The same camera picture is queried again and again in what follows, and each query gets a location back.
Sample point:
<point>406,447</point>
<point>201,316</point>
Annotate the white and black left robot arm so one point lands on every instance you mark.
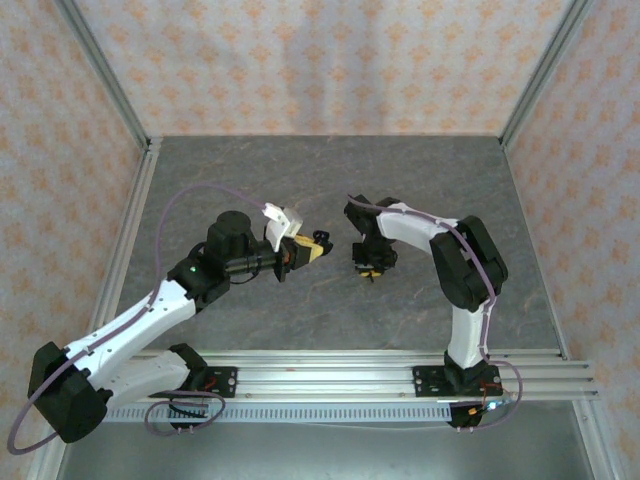
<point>130,330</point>

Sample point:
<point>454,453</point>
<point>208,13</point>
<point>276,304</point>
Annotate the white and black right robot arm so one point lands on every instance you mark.
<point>470,260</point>

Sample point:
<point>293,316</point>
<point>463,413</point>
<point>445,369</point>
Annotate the small circuit board with LED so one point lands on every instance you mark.
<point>492,406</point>

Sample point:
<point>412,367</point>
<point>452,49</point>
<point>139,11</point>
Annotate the grey metal base panel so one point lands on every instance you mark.
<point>325,455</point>

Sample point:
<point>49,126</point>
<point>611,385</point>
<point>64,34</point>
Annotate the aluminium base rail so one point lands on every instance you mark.
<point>325,375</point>

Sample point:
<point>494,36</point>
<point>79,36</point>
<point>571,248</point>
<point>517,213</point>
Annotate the aluminium side frame rail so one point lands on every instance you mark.
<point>592,440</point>
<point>150,157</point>

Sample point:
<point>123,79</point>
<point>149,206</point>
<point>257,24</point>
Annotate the small black bracket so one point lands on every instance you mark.
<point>462,422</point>
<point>182,428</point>

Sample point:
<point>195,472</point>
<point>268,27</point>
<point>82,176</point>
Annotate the aluminium upright frame post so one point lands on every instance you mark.
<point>104,70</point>
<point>545,70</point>

